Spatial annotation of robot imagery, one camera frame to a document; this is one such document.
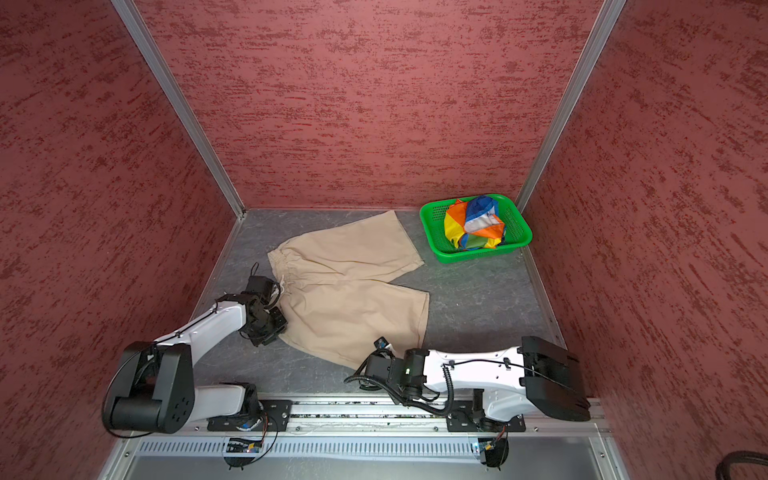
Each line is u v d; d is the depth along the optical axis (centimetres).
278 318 81
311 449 77
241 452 73
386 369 59
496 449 72
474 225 99
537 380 42
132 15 71
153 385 42
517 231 107
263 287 73
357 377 65
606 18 71
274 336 80
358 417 76
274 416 74
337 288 96
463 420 74
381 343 71
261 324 74
